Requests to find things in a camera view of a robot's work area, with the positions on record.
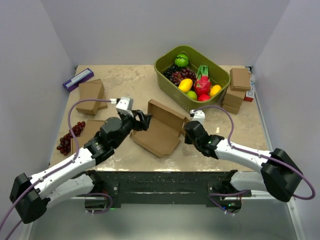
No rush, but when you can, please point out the folded cardboard box upper left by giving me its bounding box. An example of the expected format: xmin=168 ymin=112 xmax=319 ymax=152
xmin=75 ymin=81 xmax=105 ymax=116

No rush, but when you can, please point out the top cardboard box right stack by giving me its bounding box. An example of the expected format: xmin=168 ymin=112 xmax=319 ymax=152
xmin=230 ymin=68 xmax=251 ymax=92

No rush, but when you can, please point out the folded cardboard box lower left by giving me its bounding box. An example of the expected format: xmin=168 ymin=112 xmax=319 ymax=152
xmin=76 ymin=119 xmax=105 ymax=148

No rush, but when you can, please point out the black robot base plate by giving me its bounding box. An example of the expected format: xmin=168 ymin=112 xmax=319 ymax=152
xmin=84 ymin=170 xmax=252 ymax=214

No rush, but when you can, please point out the purple white flat box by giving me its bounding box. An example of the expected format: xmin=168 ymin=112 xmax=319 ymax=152
xmin=62 ymin=68 xmax=94 ymax=93

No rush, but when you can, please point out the red grape bunch in basket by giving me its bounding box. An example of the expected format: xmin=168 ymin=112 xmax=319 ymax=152
xmin=169 ymin=67 xmax=197 ymax=87

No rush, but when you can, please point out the red apple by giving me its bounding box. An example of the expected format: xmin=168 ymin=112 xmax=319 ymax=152
xmin=197 ymin=94 xmax=211 ymax=102

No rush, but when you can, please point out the cardboard box under upper left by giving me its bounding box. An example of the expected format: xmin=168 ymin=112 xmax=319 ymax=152
xmin=83 ymin=79 xmax=106 ymax=115

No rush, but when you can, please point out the red white small carton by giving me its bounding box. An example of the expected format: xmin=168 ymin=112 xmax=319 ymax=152
xmin=243 ymin=73 xmax=256 ymax=102

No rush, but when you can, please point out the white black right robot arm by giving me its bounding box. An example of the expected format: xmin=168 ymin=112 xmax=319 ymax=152
xmin=184 ymin=121 xmax=302 ymax=202

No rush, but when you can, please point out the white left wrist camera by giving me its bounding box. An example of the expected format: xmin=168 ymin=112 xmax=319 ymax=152
xmin=115 ymin=97 xmax=134 ymax=117

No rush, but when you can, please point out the red grape bunch on table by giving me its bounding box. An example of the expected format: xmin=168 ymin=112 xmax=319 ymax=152
xmin=56 ymin=121 xmax=86 ymax=156

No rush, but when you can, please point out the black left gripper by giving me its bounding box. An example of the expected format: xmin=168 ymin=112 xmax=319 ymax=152
xmin=113 ymin=110 xmax=153 ymax=148

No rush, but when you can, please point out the olive green plastic basket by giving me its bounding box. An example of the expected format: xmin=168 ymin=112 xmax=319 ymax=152
xmin=154 ymin=45 xmax=231 ymax=112

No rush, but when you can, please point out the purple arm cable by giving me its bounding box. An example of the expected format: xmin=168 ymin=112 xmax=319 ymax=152
xmin=0 ymin=98 xmax=118 ymax=240
xmin=193 ymin=105 xmax=316 ymax=200

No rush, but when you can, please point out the green lime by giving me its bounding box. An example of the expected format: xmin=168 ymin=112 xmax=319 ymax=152
xmin=186 ymin=90 xmax=198 ymax=101

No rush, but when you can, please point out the green black striped fruit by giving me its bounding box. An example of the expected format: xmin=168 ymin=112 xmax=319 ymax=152
xmin=174 ymin=53 xmax=189 ymax=67

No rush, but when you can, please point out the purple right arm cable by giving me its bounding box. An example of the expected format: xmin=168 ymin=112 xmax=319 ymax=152
xmin=193 ymin=105 xmax=316 ymax=200

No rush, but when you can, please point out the brown cardboard box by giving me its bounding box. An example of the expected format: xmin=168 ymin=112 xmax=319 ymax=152
xmin=130 ymin=99 xmax=190 ymax=158

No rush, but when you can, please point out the dark purple grape bunch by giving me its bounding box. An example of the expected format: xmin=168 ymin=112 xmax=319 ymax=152
xmin=163 ymin=64 xmax=179 ymax=79

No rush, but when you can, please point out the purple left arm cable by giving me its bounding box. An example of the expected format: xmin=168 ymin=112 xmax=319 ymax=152
xmin=0 ymin=98 xmax=118 ymax=240

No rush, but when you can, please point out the lower cardboard boxes right stack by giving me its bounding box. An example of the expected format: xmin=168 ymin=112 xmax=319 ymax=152
xmin=221 ymin=86 xmax=246 ymax=115

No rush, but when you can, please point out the pink dragon fruit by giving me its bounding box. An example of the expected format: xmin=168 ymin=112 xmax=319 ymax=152
xmin=193 ymin=65 xmax=211 ymax=97

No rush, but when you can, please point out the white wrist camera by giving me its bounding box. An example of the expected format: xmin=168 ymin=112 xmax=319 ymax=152
xmin=115 ymin=97 xmax=134 ymax=117
xmin=189 ymin=109 xmax=206 ymax=124

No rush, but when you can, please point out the orange yellow fruit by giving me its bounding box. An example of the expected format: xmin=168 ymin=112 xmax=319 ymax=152
xmin=209 ymin=84 xmax=222 ymax=97

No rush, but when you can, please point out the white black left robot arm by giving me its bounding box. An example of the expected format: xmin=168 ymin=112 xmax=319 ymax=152
xmin=9 ymin=110 xmax=153 ymax=224

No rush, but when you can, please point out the yellow mango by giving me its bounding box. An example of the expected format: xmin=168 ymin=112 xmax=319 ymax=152
xmin=178 ymin=78 xmax=193 ymax=93

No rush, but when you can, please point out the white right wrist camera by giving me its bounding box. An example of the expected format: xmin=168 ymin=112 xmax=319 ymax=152
xmin=189 ymin=109 xmax=206 ymax=124

